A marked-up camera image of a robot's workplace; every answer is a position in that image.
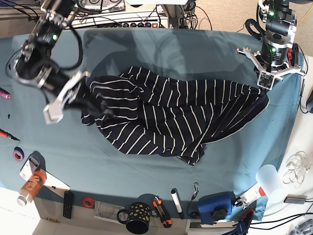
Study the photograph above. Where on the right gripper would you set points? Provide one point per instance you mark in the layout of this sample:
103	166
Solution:
67	91

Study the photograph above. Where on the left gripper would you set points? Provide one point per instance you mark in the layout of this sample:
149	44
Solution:
270	64

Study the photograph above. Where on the navy white striped t-shirt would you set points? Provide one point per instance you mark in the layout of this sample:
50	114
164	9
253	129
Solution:
154	115

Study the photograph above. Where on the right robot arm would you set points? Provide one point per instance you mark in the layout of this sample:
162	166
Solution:
56	16

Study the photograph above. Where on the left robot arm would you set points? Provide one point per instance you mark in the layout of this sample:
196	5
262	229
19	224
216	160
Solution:
275	25

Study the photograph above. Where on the black red clamp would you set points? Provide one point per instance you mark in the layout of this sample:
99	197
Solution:
292	55

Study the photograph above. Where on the blue table cloth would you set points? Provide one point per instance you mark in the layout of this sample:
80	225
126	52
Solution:
81	157

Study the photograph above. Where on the purple tape roll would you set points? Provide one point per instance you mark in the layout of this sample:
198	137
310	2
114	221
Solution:
18	154

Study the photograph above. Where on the white phone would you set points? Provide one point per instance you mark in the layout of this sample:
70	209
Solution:
30	166

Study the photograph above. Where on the power strip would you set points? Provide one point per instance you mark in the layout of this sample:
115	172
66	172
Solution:
148	24

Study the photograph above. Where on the black remote control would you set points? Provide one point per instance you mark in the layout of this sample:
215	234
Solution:
68	204

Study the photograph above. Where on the orange drink bottle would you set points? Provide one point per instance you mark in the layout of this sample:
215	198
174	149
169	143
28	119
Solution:
31	188

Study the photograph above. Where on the translucent plastic cup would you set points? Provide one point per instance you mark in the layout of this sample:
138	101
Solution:
271	183

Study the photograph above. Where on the orange tape roll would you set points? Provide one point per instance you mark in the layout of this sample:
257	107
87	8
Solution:
88	202

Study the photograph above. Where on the black yellow patterned mug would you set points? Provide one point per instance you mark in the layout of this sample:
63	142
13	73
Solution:
136	218

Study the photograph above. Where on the white marker pen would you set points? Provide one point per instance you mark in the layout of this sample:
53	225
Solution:
177	203

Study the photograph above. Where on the blue box with knob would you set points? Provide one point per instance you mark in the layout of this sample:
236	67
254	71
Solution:
215	208

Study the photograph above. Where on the orange black utility knife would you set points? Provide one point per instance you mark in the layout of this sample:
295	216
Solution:
162	212

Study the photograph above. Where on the blue handled clamp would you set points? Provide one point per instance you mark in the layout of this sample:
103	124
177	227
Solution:
241	228

